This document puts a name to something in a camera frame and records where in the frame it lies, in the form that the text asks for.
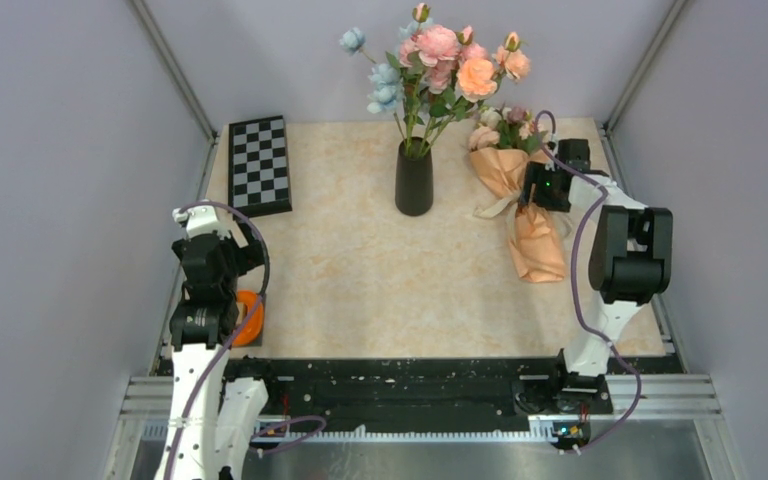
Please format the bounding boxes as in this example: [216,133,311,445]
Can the orange paper bouquet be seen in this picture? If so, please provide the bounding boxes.
[468,106,567,284]

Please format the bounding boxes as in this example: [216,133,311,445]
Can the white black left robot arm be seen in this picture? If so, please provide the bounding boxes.
[155,200,281,479]

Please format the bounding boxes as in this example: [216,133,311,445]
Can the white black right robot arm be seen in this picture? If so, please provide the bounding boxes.
[519,139,673,412]

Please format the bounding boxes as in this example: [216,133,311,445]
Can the black cylindrical vase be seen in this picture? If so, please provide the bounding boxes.
[395,137,434,216]

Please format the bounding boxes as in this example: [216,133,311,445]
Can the pink orange blue flowers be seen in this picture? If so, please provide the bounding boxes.
[338,3,531,159]

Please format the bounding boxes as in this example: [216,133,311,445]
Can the orange curved toy track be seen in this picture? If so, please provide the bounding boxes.
[232,290,264,348]

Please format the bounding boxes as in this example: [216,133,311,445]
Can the black grey chessboard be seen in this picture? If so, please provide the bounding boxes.
[227,115,292,218]

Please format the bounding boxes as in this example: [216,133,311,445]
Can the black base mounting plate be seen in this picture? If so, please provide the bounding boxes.
[155,356,685,435]

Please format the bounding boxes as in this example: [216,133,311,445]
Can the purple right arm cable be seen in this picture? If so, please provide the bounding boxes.
[533,109,643,456]

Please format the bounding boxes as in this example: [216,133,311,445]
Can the aluminium frame rail right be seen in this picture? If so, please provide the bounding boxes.
[602,0,693,137]

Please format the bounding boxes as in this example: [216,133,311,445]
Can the aluminium frame rail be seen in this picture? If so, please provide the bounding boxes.
[602,0,693,137]
[102,374,750,480]
[126,0,217,142]

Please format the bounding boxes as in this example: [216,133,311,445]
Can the aluminium frame rail left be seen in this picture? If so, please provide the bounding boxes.
[126,0,217,142]

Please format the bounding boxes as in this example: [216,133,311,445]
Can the aluminium front frame rail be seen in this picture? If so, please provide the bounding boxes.
[102,374,750,480]

